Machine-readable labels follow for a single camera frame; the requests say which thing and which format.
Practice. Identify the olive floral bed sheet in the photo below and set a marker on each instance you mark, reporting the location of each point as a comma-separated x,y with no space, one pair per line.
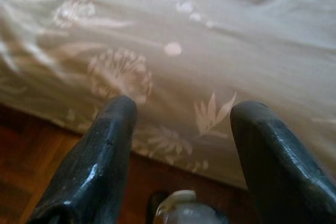
210,51

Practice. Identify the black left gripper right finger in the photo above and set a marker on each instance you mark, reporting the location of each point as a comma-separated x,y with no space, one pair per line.
275,169

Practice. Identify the silver robot left leg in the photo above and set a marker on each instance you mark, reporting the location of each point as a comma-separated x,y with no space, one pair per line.
183,211

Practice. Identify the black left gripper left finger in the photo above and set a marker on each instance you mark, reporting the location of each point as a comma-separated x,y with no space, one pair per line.
99,161

